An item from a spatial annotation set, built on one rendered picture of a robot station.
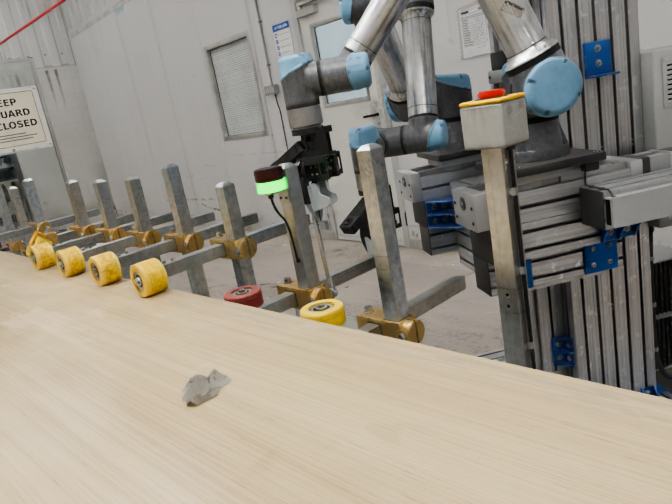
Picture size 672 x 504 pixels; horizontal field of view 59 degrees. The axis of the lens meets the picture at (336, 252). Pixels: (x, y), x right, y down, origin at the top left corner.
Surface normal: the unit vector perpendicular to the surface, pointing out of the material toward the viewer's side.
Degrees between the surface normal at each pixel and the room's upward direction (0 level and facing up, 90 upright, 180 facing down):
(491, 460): 0
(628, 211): 90
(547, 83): 97
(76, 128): 90
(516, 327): 90
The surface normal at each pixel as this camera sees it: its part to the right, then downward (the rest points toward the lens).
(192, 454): -0.18, -0.95
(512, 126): 0.69, 0.06
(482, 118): -0.71, 0.30
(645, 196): 0.18, 0.22
